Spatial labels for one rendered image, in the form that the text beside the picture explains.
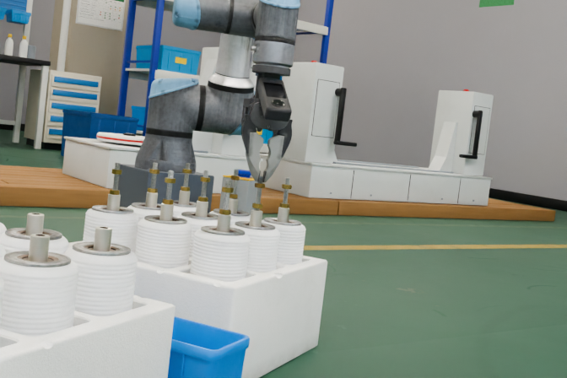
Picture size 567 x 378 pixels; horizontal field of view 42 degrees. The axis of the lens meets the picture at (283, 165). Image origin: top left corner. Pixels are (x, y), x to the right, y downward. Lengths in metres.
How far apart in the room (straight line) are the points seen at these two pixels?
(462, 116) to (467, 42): 2.72
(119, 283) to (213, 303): 0.26
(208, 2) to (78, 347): 0.76
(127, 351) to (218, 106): 0.96
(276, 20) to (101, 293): 0.61
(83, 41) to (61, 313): 6.85
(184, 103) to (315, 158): 2.27
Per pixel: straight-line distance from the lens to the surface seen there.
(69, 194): 3.21
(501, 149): 7.17
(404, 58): 8.14
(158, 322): 1.03
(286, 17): 1.36
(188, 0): 1.44
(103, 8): 7.79
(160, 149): 1.82
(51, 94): 6.76
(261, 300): 1.29
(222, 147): 3.68
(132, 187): 1.83
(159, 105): 1.82
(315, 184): 3.96
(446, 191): 4.70
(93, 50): 7.74
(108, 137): 3.53
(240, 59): 1.82
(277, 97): 1.31
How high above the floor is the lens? 0.44
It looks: 3 degrees down
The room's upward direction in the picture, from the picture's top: 7 degrees clockwise
